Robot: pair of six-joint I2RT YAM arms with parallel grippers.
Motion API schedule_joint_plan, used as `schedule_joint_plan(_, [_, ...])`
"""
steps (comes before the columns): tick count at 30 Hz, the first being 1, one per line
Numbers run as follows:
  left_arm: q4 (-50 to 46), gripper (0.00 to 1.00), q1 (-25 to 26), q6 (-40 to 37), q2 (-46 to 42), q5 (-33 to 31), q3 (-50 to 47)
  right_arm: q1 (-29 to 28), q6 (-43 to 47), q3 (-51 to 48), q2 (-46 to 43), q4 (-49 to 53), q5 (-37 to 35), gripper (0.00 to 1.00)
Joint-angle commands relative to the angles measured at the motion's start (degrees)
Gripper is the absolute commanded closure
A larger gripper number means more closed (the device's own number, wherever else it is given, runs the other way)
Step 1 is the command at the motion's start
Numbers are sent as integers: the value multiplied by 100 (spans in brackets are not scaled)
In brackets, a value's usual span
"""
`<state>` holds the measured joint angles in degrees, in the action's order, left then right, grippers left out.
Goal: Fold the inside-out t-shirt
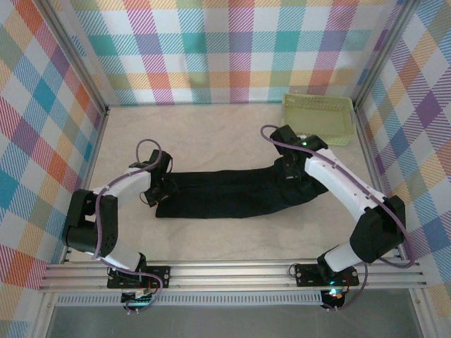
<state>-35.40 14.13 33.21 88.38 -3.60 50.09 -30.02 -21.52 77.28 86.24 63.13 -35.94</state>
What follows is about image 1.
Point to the black t-shirt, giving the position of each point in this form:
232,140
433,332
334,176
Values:
229,193

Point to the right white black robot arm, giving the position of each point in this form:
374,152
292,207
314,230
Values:
338,183

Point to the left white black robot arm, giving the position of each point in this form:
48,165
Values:
130,183

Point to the light green plastic basket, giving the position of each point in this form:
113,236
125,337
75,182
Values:
317,112

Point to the aluminium side frame rail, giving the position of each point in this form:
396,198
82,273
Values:
95,151
369,158

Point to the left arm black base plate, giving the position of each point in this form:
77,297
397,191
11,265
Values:
160,274

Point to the aluminium mounting rail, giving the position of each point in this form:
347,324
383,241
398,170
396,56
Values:
229,273

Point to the aluminium frame post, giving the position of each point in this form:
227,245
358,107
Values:
383,53
75,53

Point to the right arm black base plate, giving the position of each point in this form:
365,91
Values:
306,274

